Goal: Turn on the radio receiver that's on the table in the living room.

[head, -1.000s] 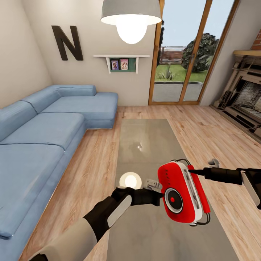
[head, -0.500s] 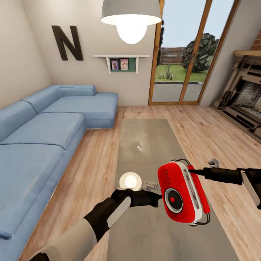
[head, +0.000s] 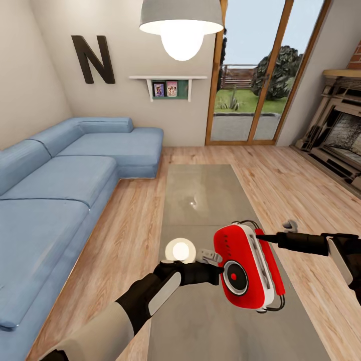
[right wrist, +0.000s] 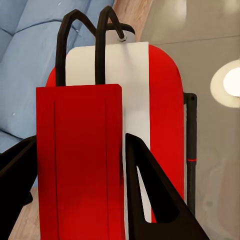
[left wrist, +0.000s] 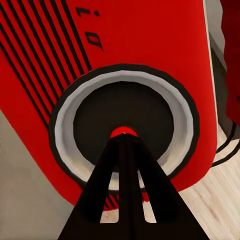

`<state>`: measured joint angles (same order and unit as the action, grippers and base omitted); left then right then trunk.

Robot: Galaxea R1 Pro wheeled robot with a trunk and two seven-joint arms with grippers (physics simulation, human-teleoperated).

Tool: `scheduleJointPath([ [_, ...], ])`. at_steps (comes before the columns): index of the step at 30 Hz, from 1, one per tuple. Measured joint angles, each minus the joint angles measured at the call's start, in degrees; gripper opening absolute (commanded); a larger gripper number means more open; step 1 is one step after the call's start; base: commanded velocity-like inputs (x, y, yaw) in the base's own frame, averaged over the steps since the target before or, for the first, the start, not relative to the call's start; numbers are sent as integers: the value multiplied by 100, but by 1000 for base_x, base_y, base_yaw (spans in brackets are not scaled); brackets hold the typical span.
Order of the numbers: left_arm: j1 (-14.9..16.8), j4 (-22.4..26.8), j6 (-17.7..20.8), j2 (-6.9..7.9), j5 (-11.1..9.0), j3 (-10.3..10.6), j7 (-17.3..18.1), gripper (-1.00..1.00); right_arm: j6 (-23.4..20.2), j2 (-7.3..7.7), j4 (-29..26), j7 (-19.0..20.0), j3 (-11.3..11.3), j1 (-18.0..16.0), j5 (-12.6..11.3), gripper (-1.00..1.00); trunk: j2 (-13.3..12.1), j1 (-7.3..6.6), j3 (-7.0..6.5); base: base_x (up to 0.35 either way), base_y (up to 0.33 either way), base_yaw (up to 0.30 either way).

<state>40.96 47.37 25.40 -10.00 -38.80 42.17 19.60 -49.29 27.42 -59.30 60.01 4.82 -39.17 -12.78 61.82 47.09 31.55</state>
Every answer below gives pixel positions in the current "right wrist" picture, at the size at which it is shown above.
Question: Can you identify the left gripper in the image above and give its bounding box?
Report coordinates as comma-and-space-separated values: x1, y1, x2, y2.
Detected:
24, 194, 33, 206

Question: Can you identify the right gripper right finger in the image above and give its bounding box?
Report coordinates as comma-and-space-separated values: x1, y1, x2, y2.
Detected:
125, 133, 210, 240

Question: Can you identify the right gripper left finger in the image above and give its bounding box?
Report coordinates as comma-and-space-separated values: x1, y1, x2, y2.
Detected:
0, 135, 38, 240

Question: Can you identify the radio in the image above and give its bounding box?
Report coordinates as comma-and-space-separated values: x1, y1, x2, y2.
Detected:
36, 5, 197, 240

